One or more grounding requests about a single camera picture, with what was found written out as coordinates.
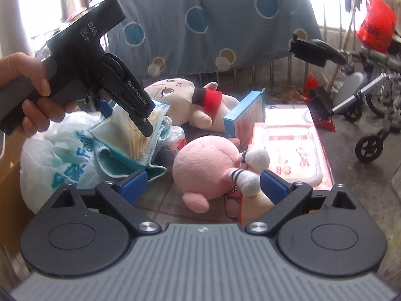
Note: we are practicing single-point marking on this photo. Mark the blue sheet with circles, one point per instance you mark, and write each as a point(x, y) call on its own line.
point(219, 37)

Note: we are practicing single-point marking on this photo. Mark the white red tissue packet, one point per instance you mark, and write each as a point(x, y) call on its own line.
point(170, 144)

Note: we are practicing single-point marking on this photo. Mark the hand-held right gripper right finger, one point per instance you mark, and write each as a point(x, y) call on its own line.
point(275, 188)

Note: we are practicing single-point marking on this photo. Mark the wooden pole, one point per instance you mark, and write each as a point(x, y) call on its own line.
point(349, 28)

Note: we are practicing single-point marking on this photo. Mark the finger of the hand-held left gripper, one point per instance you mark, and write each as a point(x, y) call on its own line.
point(103, 108)
point(131, 97)

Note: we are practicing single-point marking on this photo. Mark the wheelchair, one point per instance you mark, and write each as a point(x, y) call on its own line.
point(313, 50)

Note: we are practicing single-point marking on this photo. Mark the large red plastic bag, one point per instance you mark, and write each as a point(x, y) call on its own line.
point(376, 28)

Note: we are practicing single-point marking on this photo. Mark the white plastic bag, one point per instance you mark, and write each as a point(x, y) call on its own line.
point(56, 163)

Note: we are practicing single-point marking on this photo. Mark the teal towel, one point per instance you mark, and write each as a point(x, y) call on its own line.
point(109, 163)

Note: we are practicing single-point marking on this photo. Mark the pink plush toy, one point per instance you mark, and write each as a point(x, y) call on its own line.
point(203, 166)

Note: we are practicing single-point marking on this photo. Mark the pink wet wipes pack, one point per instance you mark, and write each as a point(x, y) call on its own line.
point(288, 150)

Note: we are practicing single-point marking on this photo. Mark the person's left hand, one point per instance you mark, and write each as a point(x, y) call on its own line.
point(18, 69)

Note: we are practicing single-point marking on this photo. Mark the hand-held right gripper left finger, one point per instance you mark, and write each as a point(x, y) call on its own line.
point(134, 185)

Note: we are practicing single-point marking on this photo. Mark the small red plastic bag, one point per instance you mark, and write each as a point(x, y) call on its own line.
point(311, 83)

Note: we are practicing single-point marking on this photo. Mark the white plush toy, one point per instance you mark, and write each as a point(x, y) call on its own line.
point(175, 94)

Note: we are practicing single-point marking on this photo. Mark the blue carton box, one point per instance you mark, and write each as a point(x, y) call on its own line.
point(244, 119)

